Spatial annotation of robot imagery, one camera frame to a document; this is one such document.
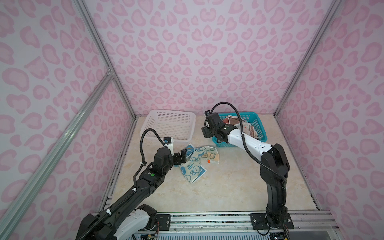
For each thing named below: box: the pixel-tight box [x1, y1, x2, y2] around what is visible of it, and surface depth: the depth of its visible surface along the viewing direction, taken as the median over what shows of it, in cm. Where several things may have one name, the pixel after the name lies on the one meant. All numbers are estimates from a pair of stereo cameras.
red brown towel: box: [223, 115, 246, 125], surface depth 109 cm
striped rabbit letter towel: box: [237, 122, 261, 140], surface depth 102 cm
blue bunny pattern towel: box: [174, 143, 220, 183], surface depth 94 cm
